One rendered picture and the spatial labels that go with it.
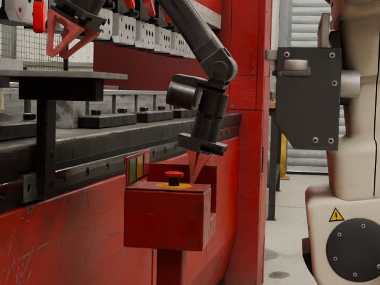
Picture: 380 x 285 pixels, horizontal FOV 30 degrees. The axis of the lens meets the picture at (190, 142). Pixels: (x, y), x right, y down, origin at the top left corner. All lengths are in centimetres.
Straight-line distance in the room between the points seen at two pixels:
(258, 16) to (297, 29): 529
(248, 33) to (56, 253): 216
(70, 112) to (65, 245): 42
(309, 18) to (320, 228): 755
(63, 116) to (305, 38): 704
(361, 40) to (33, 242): 66
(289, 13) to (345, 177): 752
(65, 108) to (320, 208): 78
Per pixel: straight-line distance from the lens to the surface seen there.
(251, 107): 335
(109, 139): 162
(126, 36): 204
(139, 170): 150
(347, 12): 114
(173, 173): 142
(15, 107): 146
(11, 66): 132
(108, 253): 167
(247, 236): 342
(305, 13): 867
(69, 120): 173
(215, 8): 327
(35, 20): 146
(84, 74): 116
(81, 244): 151
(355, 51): 119
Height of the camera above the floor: 97
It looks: 4 degrees down
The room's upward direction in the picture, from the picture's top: 1 degrees clockwise
